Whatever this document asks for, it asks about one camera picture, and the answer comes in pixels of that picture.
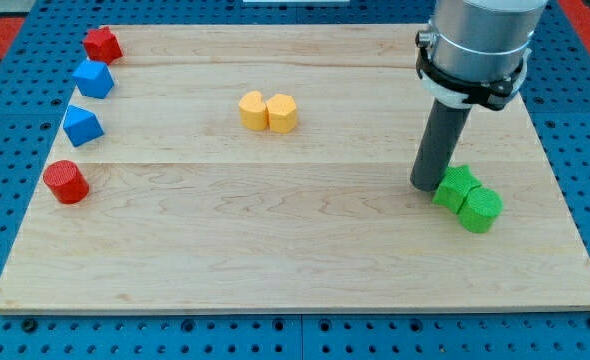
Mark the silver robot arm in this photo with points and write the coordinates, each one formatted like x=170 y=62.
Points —
x=475 y=52

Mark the light wooden board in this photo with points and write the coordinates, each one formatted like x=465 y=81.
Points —
x=189 y=212

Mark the yellow hexagon block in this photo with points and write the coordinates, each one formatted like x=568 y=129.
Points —
x=282 y=113

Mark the yellow heart block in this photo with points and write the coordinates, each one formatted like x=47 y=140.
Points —
x=253 y=111

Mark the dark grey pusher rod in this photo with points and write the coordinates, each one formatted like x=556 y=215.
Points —
x=443 y=129

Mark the green star block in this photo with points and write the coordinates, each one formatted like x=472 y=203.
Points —
x=454 y=188

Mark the green cylinder block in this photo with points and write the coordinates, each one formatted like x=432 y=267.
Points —
x=480 y=209

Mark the blue triangle block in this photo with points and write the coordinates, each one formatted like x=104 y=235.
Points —
x=81 y=126

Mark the blue hexagon block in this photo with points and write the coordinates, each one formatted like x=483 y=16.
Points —
x=93 y=79

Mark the red cylinder block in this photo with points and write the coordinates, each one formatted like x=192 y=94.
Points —
x=66 y=182

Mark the red star block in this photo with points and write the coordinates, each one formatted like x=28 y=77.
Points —
x=102 y=45

